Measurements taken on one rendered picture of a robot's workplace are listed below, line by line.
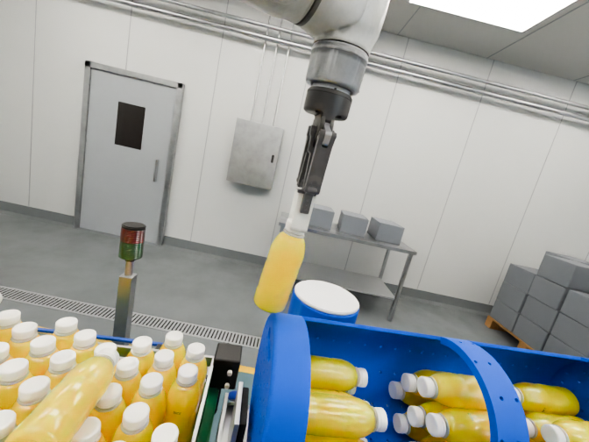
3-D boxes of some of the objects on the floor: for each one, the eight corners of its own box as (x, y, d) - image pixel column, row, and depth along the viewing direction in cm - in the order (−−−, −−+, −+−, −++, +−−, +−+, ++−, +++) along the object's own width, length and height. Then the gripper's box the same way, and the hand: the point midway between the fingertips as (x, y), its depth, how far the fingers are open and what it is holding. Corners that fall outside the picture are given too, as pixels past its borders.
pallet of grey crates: (644, 409, 270) (706, 300, 248) (568, 394, 266) (624, 281, 244) (537, 335, 388) (572, 256, 365) (484, 324, 384) (516, 244, 361)
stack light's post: (100, 548, 103) (131, 278, 82) (88, 548, 102) (117, 276, 81) (106, 534, 107) (138, 273, 86) (95, 534, 106) (124, 271, 85)
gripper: (371, 89, 37) (325, 247, 44) (338, 103, 53) (308, 218, 59) (318, 73, 36) (279, 239, 42) (301, 92, 52) (274, 211, 58)
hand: (301, 210), depth 50 cm, fingers closed on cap, 4 cm apart
